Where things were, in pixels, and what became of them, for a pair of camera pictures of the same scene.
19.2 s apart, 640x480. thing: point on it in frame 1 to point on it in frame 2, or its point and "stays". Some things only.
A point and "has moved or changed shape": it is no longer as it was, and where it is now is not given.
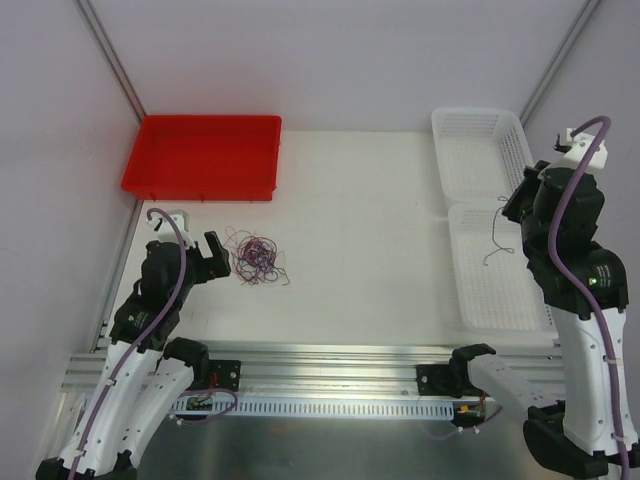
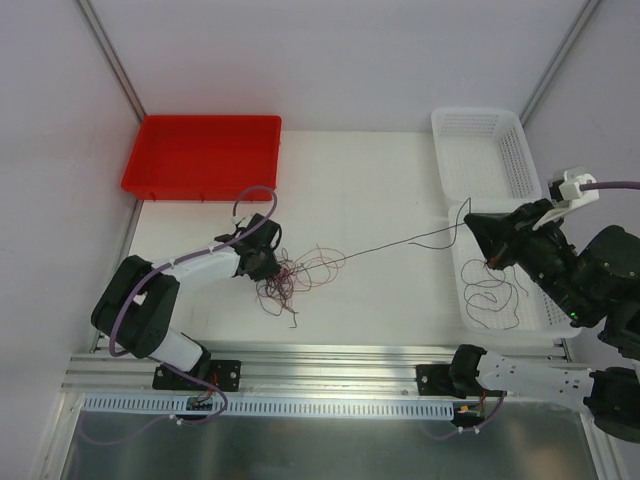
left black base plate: [228, 373] stays
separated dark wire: [508, 249] has moved or changed shape
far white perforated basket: [482, 152] stays
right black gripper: [520, 198] to [516, 239]
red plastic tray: [204, 157] stays
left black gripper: [201, 261] to [261, 265]
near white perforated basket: [495, 289] stays
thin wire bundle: [255, 259] has moved or changed shape
